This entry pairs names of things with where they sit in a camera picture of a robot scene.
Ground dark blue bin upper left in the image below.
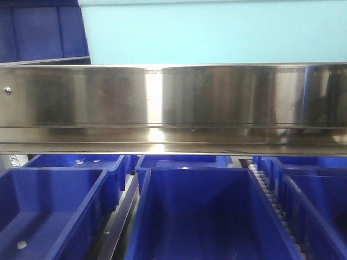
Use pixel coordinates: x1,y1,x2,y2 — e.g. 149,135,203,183
1,1,89,62

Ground white roller track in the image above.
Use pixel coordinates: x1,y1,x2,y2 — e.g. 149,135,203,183
245,159,306,259

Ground blue bin lower left front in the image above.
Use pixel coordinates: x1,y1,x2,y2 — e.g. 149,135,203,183
1,168,108,259

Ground blue bin lower centre rear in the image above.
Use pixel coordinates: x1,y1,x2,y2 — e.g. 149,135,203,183
135,155,233,191

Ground blue bin lower right rear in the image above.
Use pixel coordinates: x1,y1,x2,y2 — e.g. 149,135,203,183
253,156,346,204

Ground blue bin lower centre front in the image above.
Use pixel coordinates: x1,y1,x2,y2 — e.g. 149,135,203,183
126,168,301,259

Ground blue bin lower right front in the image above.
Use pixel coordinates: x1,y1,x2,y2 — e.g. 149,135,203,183
283,175,346,259

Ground steel shelf front beam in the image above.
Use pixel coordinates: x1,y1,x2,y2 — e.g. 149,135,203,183
1,62,346,157

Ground blue bin lower left rear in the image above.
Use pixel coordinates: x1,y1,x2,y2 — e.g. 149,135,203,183
24,154,133,211

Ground light blue plastic bin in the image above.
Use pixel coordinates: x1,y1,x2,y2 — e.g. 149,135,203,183
79,1,346,64

